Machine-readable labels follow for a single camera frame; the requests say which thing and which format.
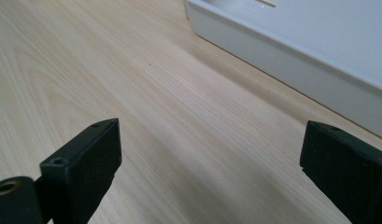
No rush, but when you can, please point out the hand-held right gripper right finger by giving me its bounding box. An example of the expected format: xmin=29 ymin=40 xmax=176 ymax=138
xmin=299 ymin=119 xmax=382 ymax=224

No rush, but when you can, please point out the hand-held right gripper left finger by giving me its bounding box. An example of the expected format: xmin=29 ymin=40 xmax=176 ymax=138
xmin=39 ymin=118 xmax=122 ymax=224

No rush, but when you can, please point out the white plastic tray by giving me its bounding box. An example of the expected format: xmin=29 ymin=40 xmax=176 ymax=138
xmin=182 ymin=0 xmax=382 ymax=142

